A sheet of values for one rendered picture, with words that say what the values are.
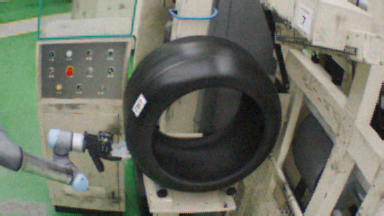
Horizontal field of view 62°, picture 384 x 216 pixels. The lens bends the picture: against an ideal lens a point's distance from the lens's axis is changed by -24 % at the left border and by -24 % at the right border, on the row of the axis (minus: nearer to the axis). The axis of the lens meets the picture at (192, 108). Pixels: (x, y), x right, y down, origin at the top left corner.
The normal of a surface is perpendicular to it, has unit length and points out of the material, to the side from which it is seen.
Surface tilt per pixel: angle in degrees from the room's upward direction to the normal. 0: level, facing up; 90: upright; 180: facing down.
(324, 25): 90
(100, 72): 90
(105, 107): 90
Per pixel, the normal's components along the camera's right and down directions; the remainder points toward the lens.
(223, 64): 0.24, -0.31
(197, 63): 0.00, -0.29
